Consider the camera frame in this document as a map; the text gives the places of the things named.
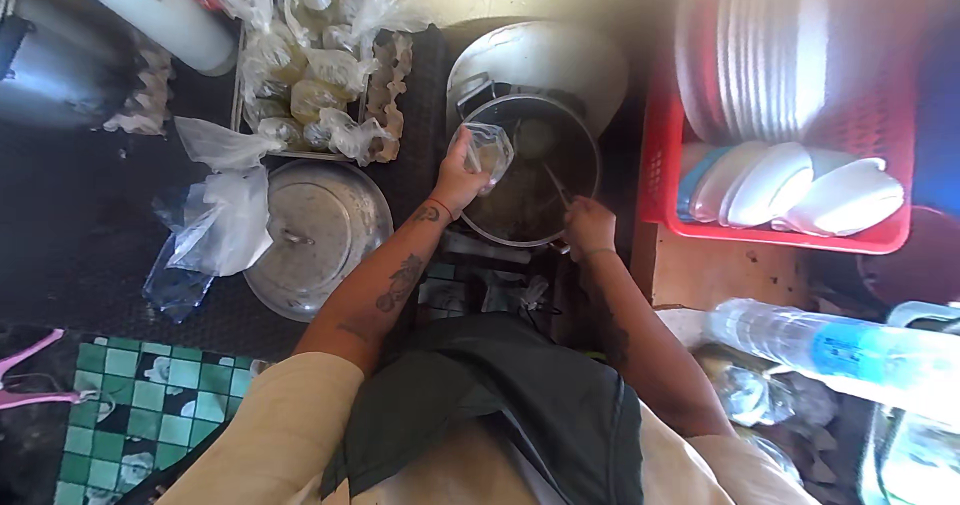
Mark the person's right hand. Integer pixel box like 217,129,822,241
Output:
564,195,618,263

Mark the person's left hand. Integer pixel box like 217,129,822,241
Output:
429,123,497,222

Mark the clear plastic bag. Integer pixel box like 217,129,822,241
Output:
448,121,516,196
697,345,798,428

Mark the metal ladle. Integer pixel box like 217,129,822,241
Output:
517,118,580,210

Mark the person's right forearm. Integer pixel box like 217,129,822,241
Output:
573,247,737,439

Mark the person's left forearm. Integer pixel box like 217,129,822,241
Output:
291,197,460,379

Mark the large metal cooking pot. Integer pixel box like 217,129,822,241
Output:
456,80,603,256

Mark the red plastic basket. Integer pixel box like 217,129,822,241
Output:
636,0,920,256

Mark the brown egg carton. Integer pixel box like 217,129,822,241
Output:
367,31,414,164

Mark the gas stove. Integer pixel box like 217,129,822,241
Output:
416,229,564,322

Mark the large white round lid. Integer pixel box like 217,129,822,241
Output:
447,21,630,143

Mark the brown wooden box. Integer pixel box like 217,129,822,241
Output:
631,220,811,313

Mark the pile of knotted plastic bags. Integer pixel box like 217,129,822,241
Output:
180,0,432,166

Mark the round dented metal lid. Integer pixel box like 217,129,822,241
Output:
243,158,395,323

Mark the person's body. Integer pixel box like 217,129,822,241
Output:
153,311,824,505

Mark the stack of white bowls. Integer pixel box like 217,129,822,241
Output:
677,141,907,238

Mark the shallow metal-rimmed tray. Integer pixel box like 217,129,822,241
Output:
230,19,376,163

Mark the stack of white plates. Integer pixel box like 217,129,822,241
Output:
673,0,845,146

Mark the white translucent plastic bag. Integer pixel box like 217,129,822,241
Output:
174,116,286,278

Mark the crumpled clear plastic bag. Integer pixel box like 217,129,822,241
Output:
697,345,798,428

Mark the clear bottle with blue label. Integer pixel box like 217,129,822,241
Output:
707,298,960,425

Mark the greyish egg carton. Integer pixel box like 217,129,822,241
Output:
103,28,175,137

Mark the bluish clear plastic packet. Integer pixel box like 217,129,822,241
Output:
142,182,217,325

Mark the white cylindrical container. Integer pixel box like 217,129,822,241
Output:
48,0,239,78

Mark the dark red round basin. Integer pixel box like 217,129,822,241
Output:
855,205,960,308

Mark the green checkered mat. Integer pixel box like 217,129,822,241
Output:
54,336,260,505

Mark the large silver pot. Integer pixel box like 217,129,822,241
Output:
0,0,150,130

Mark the clear plastic container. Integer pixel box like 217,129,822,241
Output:
858,301,960,505

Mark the pink-handled tool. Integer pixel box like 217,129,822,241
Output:
0,328,99,410

